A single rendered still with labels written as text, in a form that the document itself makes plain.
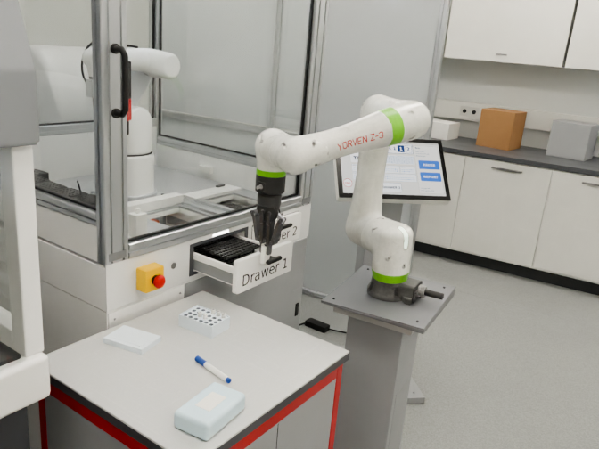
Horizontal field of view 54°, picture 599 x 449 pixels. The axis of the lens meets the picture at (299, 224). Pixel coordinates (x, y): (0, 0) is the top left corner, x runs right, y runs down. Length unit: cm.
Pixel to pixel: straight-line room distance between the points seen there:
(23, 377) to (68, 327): 63
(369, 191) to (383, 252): 22
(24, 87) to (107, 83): 46
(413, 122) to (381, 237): 39
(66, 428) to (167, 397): 31
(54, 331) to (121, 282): 37
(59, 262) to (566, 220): 356
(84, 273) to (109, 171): 34
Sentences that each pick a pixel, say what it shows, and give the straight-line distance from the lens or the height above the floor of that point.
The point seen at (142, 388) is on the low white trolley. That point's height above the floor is 76.
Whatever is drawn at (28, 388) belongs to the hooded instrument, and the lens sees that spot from 140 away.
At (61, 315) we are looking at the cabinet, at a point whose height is 71.
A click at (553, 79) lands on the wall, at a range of 519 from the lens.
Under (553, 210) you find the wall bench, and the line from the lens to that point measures 458.
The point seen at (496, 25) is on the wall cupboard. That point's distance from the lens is 491.
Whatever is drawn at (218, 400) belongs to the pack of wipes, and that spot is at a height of 81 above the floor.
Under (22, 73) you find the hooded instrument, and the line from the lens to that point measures 120.
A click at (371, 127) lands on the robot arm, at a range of 176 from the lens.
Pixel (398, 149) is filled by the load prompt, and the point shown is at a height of 115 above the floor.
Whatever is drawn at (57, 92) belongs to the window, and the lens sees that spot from 181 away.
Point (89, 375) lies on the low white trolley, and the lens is 158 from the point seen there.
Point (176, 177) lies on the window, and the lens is 185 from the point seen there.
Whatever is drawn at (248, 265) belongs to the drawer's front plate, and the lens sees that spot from 185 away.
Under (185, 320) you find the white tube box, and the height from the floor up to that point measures 79.
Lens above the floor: 159
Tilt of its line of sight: 18 degrees down
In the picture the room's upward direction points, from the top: 5 degrees clockwise
